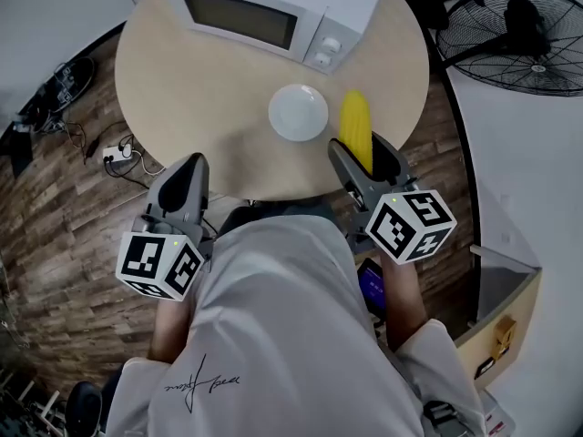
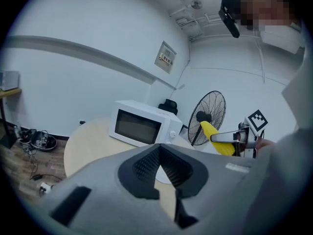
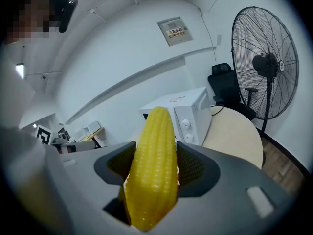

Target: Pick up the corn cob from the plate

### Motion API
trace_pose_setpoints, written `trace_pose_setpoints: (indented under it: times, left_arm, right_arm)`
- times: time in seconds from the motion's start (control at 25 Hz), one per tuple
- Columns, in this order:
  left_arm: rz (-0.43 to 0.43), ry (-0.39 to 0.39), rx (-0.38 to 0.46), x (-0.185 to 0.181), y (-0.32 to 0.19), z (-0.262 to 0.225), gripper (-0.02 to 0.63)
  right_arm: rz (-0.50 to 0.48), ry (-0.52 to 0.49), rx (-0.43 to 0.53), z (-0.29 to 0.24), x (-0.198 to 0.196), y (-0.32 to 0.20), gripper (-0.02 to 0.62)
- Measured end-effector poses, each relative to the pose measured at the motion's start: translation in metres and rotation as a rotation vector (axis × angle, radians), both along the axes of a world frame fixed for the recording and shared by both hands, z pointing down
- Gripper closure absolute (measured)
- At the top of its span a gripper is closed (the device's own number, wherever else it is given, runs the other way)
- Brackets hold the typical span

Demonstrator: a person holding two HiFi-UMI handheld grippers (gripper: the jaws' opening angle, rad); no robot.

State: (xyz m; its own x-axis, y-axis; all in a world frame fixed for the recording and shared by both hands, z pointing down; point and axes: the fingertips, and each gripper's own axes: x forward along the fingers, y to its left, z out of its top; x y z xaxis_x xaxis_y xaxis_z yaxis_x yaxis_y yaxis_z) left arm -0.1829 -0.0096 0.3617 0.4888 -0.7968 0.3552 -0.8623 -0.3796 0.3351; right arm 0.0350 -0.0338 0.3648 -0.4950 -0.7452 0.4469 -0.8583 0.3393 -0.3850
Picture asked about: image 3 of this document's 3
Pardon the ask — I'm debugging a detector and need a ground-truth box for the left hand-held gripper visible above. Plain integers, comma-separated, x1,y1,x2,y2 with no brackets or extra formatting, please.
35,124,96,154

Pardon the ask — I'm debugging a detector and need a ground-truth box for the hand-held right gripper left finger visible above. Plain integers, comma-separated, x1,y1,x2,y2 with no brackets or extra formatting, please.
44,141,136,235

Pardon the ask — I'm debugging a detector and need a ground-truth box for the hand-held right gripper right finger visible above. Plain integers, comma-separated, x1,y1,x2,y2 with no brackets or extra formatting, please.
156,141,304,235

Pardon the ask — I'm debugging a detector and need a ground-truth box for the yellow corn cob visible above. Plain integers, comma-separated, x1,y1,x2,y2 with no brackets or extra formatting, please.
119,106,181,232

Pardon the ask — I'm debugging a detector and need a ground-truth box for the person's white shirt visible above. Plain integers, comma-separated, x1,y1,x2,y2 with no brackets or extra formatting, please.
0,42,74,235

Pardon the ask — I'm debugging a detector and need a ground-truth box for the round beige table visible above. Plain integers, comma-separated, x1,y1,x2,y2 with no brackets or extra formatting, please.
201,105,264,170

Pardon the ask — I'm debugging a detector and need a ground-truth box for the white cardboard box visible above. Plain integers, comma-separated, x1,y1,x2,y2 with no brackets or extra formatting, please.
73,120,106,147

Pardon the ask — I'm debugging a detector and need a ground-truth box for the white microwave oven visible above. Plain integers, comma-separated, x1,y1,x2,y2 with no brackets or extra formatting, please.
139,87,212,146

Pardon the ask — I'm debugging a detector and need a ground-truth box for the black office chair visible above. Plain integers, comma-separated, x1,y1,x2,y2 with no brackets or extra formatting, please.
207,63,259,121

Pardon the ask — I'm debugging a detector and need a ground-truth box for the person's head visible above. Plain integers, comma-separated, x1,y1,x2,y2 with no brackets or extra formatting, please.
6,0,61,44

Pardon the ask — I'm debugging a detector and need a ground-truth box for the black standing fan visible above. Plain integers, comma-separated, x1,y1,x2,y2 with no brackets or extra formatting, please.
230,6,300,137

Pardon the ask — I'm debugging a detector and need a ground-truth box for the black cable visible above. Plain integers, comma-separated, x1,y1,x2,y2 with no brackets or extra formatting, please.
210,103,224,117

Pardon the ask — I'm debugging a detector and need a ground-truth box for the white wall cable duct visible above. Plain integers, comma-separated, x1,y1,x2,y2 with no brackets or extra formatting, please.
64,46,217,125

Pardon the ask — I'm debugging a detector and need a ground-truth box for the black head-worn camera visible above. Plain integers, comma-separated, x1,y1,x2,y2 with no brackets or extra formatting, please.
47,0,79,34

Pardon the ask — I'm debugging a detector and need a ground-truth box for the grey wall electrical box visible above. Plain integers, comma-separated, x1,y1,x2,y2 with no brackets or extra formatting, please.
156,16,194,47

